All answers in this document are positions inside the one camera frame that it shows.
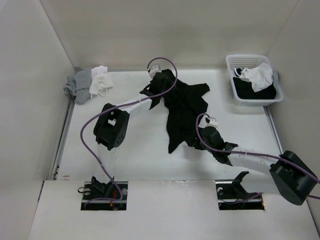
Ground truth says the black tank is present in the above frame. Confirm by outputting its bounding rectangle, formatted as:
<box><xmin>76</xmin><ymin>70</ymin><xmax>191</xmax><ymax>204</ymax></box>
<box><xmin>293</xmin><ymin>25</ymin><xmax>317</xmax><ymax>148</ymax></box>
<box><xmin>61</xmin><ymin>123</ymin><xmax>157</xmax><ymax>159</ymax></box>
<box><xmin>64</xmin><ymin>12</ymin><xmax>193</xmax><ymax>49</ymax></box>
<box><xmin>233</xmin><ymin>76</ymin><xmax>277</xmax><ymax>100</ymax></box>
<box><xmin>153</xmin><ymin>69</ymin><xmax>210</xmax><ymax>154</ymax></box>

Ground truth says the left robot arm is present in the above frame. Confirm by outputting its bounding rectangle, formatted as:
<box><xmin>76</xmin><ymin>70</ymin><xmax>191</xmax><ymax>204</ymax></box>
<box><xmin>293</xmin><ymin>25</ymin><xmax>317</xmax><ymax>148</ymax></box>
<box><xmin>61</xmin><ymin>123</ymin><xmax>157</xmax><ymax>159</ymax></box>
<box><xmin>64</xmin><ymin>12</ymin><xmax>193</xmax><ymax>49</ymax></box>
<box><xmin>91</xmin><ymin>71</ymin><xmax>177</xmax><ymax>200</ymax></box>

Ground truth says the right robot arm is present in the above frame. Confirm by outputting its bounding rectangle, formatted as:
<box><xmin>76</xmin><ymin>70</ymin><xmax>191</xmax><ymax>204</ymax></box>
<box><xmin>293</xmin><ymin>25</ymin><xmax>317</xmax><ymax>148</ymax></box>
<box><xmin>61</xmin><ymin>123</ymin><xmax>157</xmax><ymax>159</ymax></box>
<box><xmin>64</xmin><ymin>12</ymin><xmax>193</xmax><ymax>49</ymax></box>
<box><xmin>195</xmin><ymin>125</ymin><xmax>320</xmax><ymax>206</ymax></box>

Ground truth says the black tank top in basket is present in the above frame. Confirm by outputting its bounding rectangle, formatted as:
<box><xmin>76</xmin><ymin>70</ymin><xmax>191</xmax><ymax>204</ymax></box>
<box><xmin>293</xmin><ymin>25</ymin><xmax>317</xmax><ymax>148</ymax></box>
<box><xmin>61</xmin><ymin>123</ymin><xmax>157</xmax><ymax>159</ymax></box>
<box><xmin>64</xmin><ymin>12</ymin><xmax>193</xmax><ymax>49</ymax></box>
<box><xmin>233</xmin><ymin>76</ymin><xmax>277</xmax><ymax>100</ymax></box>

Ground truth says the white tank top on table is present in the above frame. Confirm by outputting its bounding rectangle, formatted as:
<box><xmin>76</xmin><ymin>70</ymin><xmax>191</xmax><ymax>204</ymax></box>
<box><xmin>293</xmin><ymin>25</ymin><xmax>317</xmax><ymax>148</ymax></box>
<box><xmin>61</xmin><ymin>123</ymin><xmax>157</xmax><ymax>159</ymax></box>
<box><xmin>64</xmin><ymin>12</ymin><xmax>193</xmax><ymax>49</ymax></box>
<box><xmin>89</xmin><ymin>65</ymin><xmax>114</xmax><ymax>99</ymax></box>

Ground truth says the white tank top in basket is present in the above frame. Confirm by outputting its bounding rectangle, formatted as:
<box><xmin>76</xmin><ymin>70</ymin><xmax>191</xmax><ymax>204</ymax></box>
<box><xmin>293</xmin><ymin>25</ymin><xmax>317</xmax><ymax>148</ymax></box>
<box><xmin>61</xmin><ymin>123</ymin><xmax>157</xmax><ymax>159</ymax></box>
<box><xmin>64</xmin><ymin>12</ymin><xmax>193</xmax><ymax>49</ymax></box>
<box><xmin>233</xmin><ymin>63</ymin><xmax>274</xmax><ymax>93</ymax></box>

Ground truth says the grey tank top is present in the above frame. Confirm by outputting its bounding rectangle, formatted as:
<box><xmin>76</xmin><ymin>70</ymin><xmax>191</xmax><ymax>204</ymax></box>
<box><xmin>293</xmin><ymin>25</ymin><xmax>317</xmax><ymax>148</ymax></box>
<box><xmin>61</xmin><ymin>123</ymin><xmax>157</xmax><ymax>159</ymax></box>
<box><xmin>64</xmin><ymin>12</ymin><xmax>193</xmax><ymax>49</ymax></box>
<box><xmin>63</xmin><ymin>68</ymin><xmax>92</xmax><ymax>105</ymax></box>

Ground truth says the white plastic basket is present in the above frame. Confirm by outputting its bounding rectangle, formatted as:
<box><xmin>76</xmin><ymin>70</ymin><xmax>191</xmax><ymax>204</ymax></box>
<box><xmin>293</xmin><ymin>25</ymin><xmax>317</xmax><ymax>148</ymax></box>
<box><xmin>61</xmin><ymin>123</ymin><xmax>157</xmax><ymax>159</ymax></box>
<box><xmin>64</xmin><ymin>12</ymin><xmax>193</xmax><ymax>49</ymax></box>
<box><xmin>225</xmin><ymin>54</ymin><xmax>284</xmax><ymax>107</ymax></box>

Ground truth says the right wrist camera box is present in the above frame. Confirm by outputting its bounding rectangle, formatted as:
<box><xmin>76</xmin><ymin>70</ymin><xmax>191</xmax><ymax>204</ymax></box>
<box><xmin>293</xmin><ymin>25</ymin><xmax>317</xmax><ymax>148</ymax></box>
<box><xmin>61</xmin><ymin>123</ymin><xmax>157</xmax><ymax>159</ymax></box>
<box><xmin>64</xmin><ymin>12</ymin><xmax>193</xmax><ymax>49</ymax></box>
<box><xmin>205</xmin><ymin>116</ymin><xmax>218</xmax><ymax>128</ymax></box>

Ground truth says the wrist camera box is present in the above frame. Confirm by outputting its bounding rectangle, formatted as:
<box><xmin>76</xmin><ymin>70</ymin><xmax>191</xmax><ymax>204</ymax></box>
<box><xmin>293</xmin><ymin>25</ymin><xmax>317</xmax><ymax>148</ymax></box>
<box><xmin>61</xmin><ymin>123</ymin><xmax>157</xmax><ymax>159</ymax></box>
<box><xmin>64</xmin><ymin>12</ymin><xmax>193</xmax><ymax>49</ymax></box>
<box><xmin>147</xmin><ymin>64</ymin><xmax>162</xmax><ymax>79</ymax></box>
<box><xmin>205</xmin><ymin>116</ymin><xmax>218</xmax><ymax>128</ymax></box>

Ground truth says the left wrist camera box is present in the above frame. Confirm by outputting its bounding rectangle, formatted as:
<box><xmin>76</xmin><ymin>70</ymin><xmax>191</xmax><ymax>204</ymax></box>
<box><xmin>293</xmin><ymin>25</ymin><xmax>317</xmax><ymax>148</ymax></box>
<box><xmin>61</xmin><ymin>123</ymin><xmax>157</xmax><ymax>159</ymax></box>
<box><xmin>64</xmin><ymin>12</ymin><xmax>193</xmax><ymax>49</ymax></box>
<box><xmin>147</xmin><ymin>64</ymin><xmax>162</xmax><ymax>79</ymax></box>

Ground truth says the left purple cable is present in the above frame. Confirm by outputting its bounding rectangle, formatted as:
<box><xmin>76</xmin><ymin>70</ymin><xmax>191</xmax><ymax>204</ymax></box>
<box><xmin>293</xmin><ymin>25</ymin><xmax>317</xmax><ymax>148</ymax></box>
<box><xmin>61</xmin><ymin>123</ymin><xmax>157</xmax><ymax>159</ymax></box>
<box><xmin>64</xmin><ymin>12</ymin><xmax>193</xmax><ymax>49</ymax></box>
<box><xmin>80</xmin><ymin>57</ymin><xmax>179</xmax><ymax>208</ymax></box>

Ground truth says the purple cable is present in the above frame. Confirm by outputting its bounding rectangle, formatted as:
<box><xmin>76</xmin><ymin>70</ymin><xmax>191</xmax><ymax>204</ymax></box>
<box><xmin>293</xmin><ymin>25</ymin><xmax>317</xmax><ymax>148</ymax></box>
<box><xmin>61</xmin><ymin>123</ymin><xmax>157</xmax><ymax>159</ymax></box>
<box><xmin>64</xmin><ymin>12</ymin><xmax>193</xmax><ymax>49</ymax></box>
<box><xmin>195</xmin><ymin>112</ymin><xmax>320</xmax><ymax>201</ymax></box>
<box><xmin>80</xmin><ymin>57</ymin><xmax>179</xmax><ymax>208</ymax></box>

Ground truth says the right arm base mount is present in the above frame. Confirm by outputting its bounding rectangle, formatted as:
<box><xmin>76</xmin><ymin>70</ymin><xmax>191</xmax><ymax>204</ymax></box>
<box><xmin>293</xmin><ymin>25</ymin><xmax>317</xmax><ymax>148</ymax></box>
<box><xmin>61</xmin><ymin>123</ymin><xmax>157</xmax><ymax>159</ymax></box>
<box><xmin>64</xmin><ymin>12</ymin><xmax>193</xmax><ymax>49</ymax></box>
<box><xmin>215</xmin><ymin>171</ymin><xmax>265</xmax><ymax>211</ymax></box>

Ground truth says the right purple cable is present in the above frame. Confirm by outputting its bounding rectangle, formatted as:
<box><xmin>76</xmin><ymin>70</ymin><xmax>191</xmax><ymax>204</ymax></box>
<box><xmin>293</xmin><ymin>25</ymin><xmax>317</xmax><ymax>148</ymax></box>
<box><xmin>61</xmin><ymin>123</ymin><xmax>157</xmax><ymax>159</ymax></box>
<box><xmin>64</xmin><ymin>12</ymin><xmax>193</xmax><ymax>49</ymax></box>
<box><xmin>195</xmin><ymin>112</ymin><xmax>320</xmax><ymax>201</ymax></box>

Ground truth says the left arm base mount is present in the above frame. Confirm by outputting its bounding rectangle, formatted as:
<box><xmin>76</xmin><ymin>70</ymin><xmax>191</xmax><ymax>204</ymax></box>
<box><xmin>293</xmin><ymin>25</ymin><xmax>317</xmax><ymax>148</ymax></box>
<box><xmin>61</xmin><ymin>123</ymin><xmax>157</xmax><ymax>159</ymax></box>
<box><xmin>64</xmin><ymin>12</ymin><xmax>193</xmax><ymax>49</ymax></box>
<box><xmin>77</xmin><ymin>181</ymin><xmax>129</xmax><ymax>211</ymax></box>

